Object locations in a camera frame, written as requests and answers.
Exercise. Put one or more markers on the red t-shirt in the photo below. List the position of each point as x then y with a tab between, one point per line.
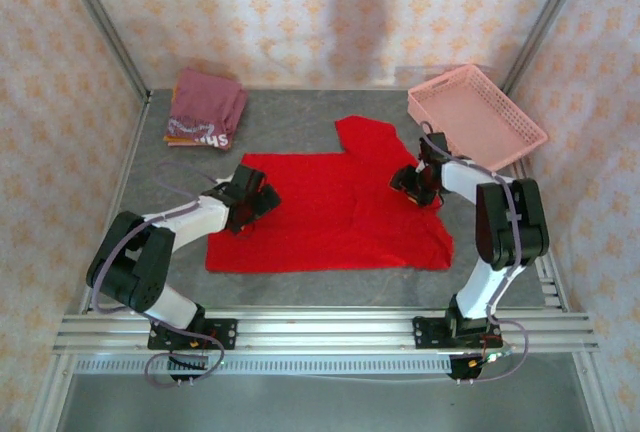
325	212

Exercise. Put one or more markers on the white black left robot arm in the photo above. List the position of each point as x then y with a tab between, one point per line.
185	222

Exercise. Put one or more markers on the pink plastic basket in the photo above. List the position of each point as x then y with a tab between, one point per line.
475	117

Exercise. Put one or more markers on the maroon printed folded t-shirt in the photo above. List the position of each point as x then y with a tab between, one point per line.
205	102

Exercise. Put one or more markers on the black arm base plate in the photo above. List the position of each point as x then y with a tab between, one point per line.
225	334
430	334

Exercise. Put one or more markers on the aluminium mounting rail beam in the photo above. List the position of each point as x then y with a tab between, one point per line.
325	332

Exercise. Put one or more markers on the black under-rail bracket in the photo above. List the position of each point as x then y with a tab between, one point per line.
462	369
187	367

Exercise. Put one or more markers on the aluminium frame post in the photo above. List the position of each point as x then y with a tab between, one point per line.
105	27
547	22

